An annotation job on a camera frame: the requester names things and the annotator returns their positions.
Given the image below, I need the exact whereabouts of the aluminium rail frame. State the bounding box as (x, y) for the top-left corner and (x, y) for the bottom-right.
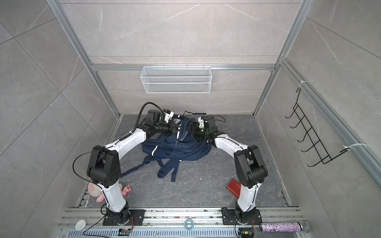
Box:
(57, 207), (312, 238)

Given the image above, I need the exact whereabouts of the pink plush doll red dress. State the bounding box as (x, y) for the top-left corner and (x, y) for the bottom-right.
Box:
(87, 182), (132, 203)

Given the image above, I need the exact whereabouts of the white round cap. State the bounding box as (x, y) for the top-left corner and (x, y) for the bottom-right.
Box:
(75, 219), (87, 231)

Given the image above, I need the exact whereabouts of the red wallet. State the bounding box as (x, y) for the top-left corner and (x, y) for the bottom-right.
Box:
(226, 178), (241, 198)

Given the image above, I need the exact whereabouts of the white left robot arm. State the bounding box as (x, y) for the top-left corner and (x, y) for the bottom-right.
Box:
(87, 110), (182, 216)

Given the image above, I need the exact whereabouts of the clear tape roll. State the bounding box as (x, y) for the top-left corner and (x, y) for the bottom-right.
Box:
(184, 218), (194, 231)

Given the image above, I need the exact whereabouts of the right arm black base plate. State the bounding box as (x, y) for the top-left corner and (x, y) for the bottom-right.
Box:
(221, 207), (262, 225)

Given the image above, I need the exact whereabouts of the white wire mesh basket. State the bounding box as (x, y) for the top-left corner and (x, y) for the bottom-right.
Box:
(140, 66), (212, 94)

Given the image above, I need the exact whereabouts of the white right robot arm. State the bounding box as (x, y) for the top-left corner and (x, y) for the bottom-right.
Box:
(187, 116), (268, 224)

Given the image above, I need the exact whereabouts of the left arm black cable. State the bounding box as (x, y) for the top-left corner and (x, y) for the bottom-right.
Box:
(132, 102), (164, 133)

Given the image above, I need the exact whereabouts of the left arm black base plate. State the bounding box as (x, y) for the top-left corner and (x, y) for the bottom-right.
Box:
(102, 209), (145, 226)

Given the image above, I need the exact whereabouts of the black wire hook rack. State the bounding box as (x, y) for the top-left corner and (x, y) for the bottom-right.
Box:
(285, 88), (350, 168)

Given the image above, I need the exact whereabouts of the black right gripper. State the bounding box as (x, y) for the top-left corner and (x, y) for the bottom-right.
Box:
(183, 122), (210, 141)

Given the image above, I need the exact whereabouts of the glittery purple tube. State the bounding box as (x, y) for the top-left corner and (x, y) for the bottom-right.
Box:
(260, 221), (312, 233)

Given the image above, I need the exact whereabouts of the navy blue student backpack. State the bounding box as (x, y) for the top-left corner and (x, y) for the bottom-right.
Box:
(121, 116), (211, 182)

